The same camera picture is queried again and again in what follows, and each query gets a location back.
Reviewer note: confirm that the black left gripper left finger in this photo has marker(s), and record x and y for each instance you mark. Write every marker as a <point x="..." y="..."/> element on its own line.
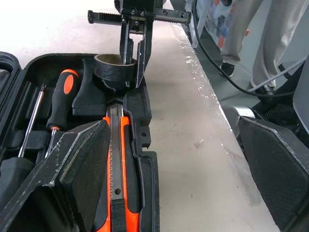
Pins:
<point x="79" y="154"/>

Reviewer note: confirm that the orange black utility knife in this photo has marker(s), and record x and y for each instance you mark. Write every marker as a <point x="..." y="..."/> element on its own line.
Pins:
<point x="124" y="157"/>

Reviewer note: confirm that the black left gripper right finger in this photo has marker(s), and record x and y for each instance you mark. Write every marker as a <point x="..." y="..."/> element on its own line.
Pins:
<point x="277" y="169"/>

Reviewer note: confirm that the hexagon patterned panel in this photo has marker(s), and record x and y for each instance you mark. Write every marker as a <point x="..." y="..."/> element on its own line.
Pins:
<point x="214" y="24"/>

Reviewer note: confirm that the black plastic tool case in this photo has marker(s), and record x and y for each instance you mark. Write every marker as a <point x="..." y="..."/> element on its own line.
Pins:
<point x="144" y="193"/>

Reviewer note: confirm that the silver rounded robot body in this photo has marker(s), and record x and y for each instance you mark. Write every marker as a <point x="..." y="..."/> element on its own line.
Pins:
<point x="243" y="112"/>

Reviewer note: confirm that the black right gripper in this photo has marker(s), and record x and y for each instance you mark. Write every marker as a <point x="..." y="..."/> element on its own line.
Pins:
<point x="137" y="9"/>

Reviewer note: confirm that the person in beige trousers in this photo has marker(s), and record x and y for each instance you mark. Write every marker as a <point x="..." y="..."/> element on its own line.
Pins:
<point x="234" y="29"/>

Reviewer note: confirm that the grey curved panel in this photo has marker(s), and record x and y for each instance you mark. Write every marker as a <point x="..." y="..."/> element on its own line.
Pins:
<point x="301" y="104"/>

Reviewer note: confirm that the white metal frame post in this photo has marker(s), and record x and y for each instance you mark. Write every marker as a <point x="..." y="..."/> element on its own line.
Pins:
<point x="193" y="36"/>

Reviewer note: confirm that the black electrical tape roll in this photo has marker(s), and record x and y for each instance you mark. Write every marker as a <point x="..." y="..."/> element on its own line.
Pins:
<point x="108" y="70"/>

